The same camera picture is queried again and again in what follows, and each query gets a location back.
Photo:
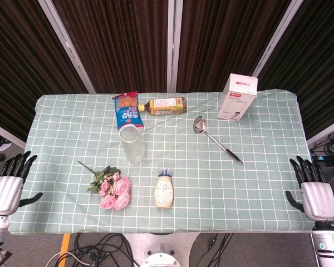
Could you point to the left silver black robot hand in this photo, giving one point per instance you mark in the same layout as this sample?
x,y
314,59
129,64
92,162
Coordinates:
x,y
5,189

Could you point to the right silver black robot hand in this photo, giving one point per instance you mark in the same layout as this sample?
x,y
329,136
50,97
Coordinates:
x,y
318,197

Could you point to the pink artificial rose bouquet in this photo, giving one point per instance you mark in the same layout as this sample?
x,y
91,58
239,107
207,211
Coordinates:
x,y
114,189

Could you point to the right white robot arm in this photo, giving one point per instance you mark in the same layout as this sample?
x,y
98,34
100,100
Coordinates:
x,y
328,244

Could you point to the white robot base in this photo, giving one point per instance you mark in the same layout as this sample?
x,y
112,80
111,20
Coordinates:
x,y
161,250

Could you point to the clear glass vase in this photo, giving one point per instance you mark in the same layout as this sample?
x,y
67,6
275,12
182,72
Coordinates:
x,y
132,143

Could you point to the white red product box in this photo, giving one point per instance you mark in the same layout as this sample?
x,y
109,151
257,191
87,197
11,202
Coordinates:
x,y
236,97

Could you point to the green checked tablecloth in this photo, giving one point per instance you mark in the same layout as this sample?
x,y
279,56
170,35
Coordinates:
x,y
183,178

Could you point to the blue snack bag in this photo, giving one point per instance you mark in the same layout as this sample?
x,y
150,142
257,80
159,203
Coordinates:
x,y
127,111

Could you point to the squeeze sauce bottle blue cap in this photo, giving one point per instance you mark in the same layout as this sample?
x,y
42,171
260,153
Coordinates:
x,y
163,192

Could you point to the tea bottle yellow label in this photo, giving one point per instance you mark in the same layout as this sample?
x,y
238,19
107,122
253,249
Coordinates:
x,y
164,106

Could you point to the grey partition post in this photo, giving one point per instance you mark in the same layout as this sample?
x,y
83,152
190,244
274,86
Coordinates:
x,y
174,46
278,37
66,46

